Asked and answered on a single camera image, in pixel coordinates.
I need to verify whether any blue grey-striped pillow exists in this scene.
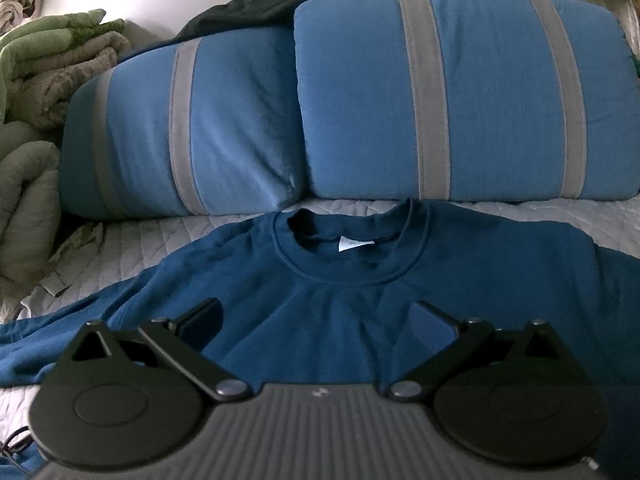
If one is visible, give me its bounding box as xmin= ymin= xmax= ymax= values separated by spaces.
xmin=57 ymin=25 xmax=308 ymax=221
xmin=292 ymin=0 xmax=638 ymax=203

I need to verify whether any blue sweatshirt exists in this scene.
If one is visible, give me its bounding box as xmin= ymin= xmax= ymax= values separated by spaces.
xmin=0 ymin=197 xmax=640 ymax=480

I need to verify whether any green beige blanket pile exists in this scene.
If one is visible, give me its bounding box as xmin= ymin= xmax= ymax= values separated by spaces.
xmin=0 ymin=0 xmax=128 ymax=286

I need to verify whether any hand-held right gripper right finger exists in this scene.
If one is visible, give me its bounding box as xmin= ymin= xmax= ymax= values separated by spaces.
xmin=386 ymin=301 xmax=573 ymax=401

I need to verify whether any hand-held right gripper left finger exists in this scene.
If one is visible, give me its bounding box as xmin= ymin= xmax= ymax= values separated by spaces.
xmin=70 ymin=298 xmax=250 ymax=403

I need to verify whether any black cable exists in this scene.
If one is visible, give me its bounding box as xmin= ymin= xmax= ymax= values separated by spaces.
xmin=0 ymin=422 xmax=36 ymax=466

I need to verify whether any black garment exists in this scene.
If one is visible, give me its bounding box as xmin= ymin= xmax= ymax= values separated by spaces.
xmin=172 ymin=0 xmax=346 ymax=41

